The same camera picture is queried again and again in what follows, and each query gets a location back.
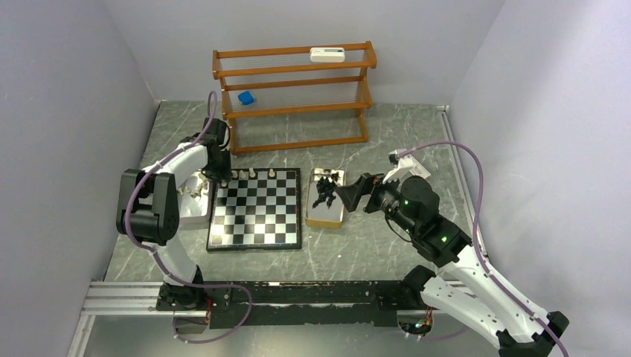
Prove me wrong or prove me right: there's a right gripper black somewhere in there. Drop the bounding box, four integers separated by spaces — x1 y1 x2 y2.
335 167 418 236

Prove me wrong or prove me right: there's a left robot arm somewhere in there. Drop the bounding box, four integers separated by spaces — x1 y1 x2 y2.
116 118 231 309

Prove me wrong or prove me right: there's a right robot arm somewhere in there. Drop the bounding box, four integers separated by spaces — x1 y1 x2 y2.
336 173 569 356

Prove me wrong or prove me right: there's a black chess pieces pile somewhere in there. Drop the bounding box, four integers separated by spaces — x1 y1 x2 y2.
312 171 340 209

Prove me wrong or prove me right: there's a black white chess board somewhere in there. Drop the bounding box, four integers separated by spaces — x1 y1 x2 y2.
206 168 302 252

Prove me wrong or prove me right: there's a pink metal tin tray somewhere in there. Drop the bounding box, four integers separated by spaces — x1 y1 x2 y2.
178 170 214 228

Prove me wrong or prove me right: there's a gold metal tin tray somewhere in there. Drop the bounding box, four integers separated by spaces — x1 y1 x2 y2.
304 167 346 229

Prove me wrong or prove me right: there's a blue block on shelf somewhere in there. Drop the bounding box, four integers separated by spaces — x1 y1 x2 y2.
237 91 255 106

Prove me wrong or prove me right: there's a wooden two-tier shelf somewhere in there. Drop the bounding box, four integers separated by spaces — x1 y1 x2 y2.
211 41 377 154

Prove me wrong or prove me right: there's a white box on shelf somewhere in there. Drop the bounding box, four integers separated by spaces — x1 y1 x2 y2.
309 47 346 63

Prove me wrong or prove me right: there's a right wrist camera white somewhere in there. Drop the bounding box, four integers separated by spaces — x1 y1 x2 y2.
382 149 431 183

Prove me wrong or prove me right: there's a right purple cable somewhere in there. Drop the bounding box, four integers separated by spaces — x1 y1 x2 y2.
397 141 569 357

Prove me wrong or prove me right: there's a purple cable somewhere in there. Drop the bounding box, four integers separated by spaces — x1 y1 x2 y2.
397 141 569 357
123 90 254 345

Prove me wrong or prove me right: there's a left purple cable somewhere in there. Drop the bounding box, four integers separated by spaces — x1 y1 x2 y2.
123 90 254 345

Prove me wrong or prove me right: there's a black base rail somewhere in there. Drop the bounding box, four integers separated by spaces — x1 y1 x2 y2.
156 280 435 330

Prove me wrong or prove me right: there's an aluminium frame rail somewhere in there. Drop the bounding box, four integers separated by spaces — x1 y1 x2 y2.
68 281 161 356

